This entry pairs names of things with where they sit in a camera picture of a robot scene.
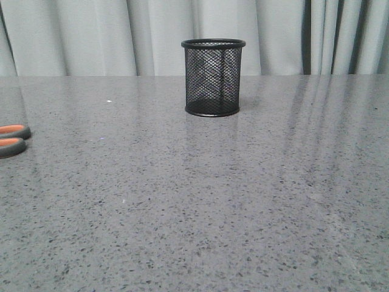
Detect orange grey handled scissors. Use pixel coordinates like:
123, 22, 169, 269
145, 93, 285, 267
0, 124, 31, 159

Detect light grey curtain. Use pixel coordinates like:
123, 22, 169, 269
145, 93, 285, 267
1, 1, 388, 77

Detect black mesh pen bucket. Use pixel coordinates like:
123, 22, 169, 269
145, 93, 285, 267
181, 38, 246, 117

